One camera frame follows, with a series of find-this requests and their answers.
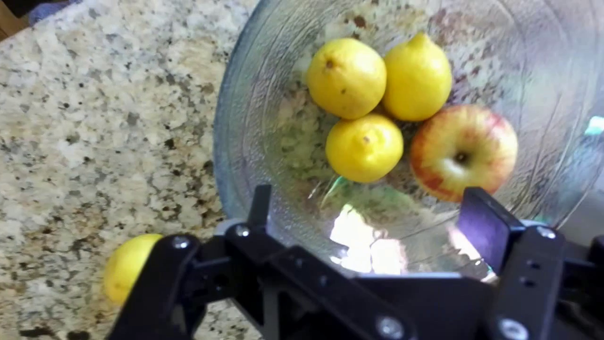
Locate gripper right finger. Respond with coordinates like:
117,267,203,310
457,187,604,340

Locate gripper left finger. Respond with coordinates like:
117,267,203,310
107,184,410,340

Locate glass bowl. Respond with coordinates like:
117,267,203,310
213,0,604,279

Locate yellow lemon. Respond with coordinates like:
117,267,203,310
382,32,453,122
325,113,404,184
306,38,387,120
103,233,164,306

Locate red and yellow apple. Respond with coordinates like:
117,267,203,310
409,104,519,203

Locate blue cloth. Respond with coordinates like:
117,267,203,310
27,0,81,25

